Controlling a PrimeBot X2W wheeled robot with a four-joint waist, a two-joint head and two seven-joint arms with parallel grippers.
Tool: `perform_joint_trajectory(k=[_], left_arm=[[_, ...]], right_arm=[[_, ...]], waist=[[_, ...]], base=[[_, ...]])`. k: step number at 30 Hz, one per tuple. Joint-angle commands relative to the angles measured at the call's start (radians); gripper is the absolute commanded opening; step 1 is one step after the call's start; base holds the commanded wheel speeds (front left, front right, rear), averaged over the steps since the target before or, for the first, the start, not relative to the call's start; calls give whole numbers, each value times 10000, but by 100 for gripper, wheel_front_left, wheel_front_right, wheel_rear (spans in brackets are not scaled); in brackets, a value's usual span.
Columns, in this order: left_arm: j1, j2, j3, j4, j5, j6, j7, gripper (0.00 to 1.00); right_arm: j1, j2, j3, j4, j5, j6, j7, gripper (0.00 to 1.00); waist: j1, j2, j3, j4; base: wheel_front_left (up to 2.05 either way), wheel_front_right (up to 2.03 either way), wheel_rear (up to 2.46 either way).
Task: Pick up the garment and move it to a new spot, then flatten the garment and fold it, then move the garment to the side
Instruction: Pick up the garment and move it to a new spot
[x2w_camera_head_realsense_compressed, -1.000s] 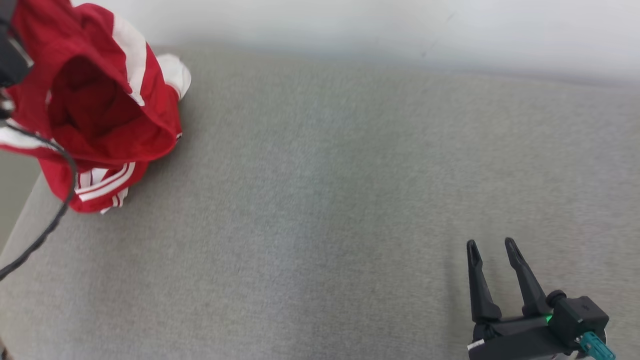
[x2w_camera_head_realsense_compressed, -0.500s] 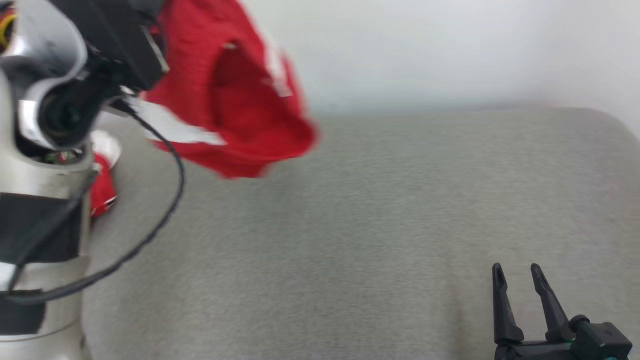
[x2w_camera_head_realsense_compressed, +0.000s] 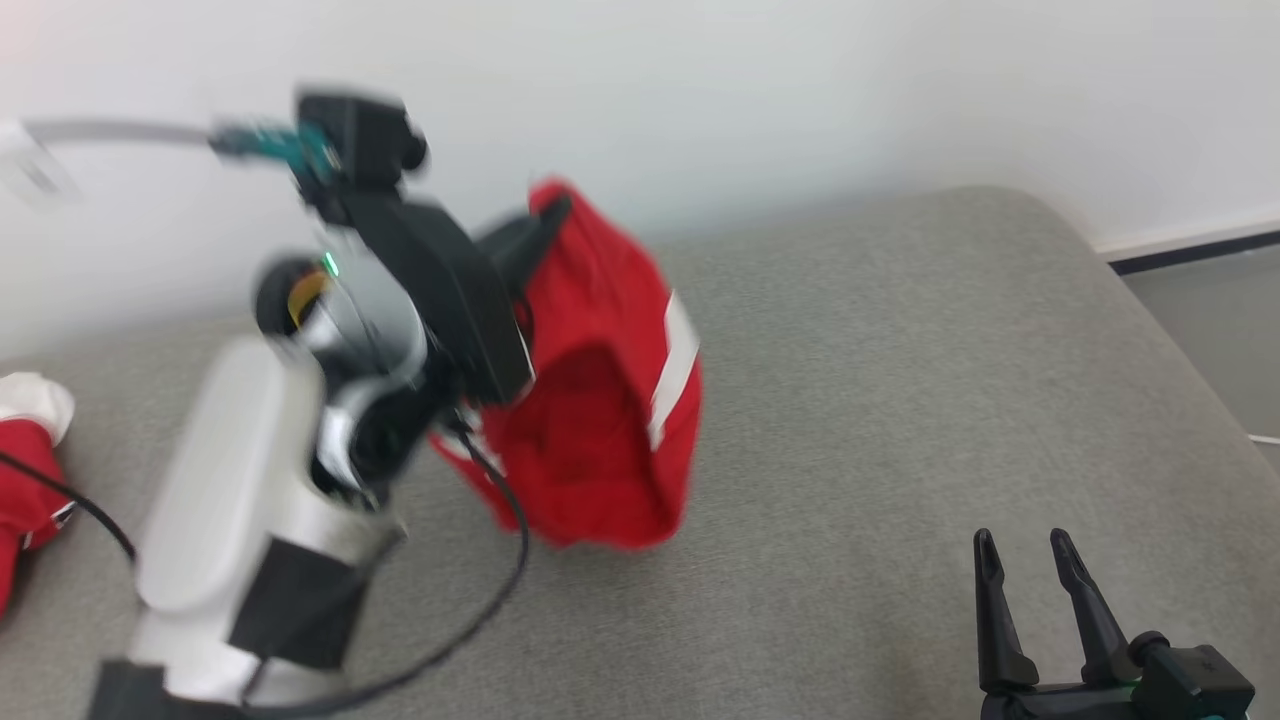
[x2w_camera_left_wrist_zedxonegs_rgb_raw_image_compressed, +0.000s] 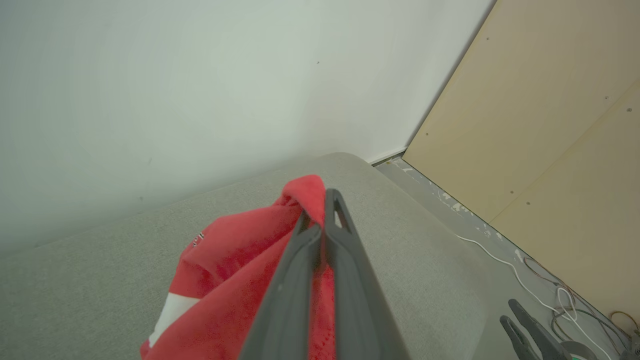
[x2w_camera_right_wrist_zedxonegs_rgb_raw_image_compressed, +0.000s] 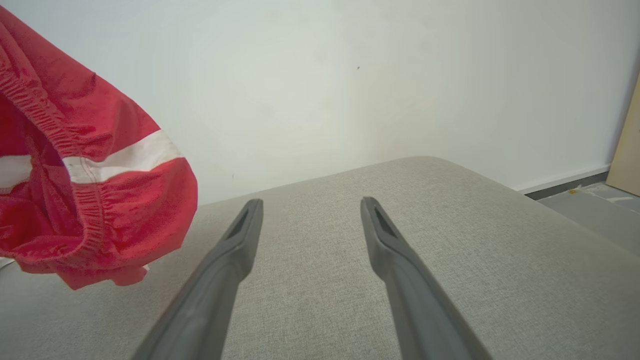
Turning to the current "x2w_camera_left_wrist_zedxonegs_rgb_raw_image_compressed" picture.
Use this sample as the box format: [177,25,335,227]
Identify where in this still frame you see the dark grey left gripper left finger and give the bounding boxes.
[239,211,322,360]

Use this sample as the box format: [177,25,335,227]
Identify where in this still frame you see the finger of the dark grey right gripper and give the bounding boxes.
[500,315,543,360]
[508,298,571,360]

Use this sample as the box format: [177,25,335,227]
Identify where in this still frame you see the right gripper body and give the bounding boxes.
[560,341,603,360]

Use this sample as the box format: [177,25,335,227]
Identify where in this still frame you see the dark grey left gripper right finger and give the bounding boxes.
[324,188,411,360]

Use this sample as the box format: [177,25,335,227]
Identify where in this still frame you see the red shorts with white stripe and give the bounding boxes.
[140,174,337,360]

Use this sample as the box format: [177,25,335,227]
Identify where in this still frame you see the white and black baseboard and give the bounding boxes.
[370,147,408,166]

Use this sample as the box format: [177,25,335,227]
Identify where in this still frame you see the thin grey floor cable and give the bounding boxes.
[551,306,632,351]

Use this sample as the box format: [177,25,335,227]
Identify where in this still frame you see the thin yellow floor cable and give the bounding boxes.
[609,311,640,333]

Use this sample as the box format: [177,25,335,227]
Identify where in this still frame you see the thin red floor cable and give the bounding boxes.
[522,256,568,288]

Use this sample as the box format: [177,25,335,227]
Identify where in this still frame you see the white floor cable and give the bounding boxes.
[456,234,601,360]

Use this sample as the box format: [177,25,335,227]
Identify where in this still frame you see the plywood wall panel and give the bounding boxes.
[489,80,640,326]
[402,0,640,223]

